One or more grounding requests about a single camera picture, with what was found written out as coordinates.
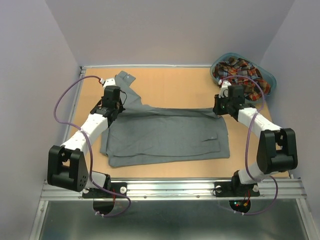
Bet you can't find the grey long sleeve shirt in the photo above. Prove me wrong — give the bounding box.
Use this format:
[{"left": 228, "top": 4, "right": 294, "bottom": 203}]
[{"left": 99, "top": 71, "right": 230, "bottom": 168}]

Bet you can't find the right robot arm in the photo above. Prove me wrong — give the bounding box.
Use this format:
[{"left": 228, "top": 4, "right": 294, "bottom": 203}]
[{"left": 213, "top": 81, "right": 298, "bottom": 197}]

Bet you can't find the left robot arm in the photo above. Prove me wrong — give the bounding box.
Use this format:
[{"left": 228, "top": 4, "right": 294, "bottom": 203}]
[{"left": 47, "top": 85, "right": 125, "bottom": 197}]

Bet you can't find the plaid long sleeve shirt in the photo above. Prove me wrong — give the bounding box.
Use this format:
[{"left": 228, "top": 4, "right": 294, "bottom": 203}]
[{"left": 212, "top": 56, "right": 272, "bottom": 101}]

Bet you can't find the teal plastic basket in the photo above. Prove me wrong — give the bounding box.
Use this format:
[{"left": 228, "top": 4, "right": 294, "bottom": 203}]
[{"left": 209, "top": 52, "right": 278, "bottom": 105}]

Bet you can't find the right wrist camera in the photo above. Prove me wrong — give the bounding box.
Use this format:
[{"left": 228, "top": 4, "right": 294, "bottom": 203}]
[{"left": 218, "top": 79, "right": 231, "bottom": 98}]

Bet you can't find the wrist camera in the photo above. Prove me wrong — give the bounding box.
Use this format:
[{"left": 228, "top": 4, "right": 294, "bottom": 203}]
[
  {"left": 218, "top": 79, "right": 231, "bottom": 98},
  {"left": 99, "top": 77, "right": 116, "bottom": 88}
]

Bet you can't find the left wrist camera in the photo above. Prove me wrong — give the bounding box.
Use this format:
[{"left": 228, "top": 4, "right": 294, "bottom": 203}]
[{"left": 99, "top": 77, "right": 116, "bottom": 88}]

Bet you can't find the aluminium back rail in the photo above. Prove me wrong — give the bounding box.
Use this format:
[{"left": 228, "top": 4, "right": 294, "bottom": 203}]
[{"left": 80, "top": 64, "right": 212, "bottom": 70}]

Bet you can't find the aluminium rail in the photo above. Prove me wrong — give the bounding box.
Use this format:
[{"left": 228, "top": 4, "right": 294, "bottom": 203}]
[
  {"left": 40, "top": 177, "right": 307, "bottom": 201},
  {"left": 80, "top": 64, "right": 212, "bottom": 70}
]

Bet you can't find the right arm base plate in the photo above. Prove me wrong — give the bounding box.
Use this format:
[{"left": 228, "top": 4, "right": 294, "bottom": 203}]
[{"left": 213, "top": 180, "right": 260, "bottom": 198}]

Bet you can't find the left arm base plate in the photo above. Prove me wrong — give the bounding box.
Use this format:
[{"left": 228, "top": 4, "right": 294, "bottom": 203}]
[{"left": 82, "top": 182, "right": 127, "bottom": 199}]

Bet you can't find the aluminium front rail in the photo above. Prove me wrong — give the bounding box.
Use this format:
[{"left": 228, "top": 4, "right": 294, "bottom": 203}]
[{"left": 40, "top": 177, "right": 307, "bottom": 201}]

